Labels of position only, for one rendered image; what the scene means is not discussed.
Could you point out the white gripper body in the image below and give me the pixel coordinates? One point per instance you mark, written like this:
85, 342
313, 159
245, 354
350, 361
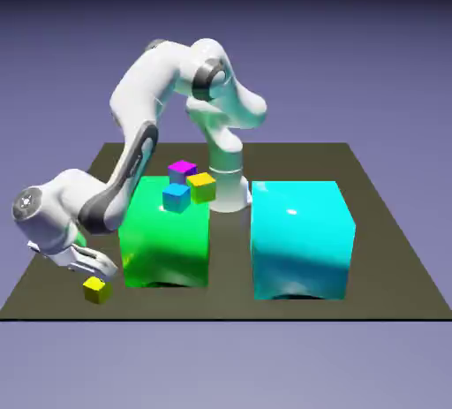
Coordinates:
88, 260

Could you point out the large cyan box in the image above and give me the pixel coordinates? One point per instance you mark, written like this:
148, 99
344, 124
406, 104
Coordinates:
300, 239

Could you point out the small orange cube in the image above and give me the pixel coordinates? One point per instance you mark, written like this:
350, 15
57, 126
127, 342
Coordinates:
203, 186

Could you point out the small magenta cube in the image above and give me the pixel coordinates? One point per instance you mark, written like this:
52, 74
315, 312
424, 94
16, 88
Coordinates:
180, 168

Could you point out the small yellow cube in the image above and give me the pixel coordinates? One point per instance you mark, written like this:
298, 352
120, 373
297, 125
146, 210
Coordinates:
94, 289

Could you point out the large green box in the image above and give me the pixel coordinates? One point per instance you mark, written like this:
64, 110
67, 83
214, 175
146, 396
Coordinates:
166, 239

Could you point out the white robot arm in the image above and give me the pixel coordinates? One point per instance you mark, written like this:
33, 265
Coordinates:
141, 98

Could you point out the small blue cube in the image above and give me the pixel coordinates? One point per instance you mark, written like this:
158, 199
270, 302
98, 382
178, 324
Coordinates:
176, 197

